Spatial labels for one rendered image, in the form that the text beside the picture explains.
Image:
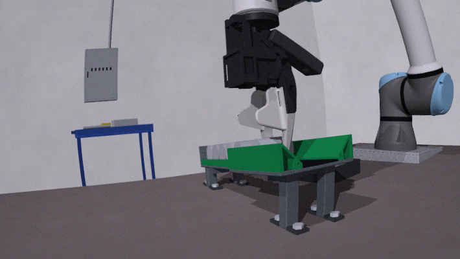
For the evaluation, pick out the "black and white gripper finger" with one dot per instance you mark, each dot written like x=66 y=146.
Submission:
x=281 y=105
x=247 y=116

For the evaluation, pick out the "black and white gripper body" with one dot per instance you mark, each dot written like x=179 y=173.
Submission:
x=252 y=64

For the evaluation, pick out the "grey cylinder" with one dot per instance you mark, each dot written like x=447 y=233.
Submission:
x=229 y=145
x=242 y=144
x=221 y=151
x=270 y=140
x=209 y=152
x=215 y=151

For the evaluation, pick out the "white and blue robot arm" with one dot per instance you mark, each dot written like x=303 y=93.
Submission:
x=423 y=90

